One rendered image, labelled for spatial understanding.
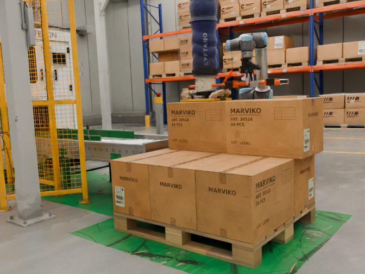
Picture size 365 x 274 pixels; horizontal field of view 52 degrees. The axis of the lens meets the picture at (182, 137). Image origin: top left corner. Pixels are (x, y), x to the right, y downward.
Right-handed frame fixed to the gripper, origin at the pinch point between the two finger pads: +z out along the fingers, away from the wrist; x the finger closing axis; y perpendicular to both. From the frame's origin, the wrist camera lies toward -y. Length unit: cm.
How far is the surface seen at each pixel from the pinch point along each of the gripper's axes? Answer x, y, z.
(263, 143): 23, -21, 44
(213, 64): 3.7, 30.9, -16.9
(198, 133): 21, 37, 38
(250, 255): 83, -41, 99
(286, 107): 23.0, -39.0, 18.2
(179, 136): 21, 57, 41
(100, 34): -161, 363, -100
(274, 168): 54, -44, 54
